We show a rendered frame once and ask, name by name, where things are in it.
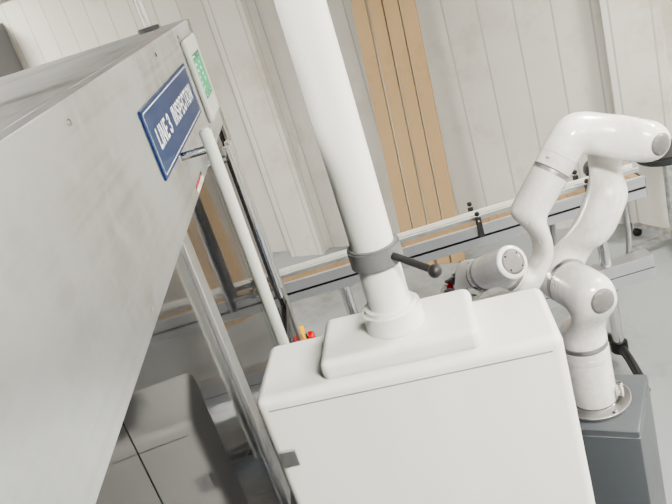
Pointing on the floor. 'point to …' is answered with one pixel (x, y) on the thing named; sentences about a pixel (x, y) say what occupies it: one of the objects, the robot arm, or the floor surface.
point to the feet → (625, 354)
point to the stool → (666, 201)
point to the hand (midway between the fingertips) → (452, 286)
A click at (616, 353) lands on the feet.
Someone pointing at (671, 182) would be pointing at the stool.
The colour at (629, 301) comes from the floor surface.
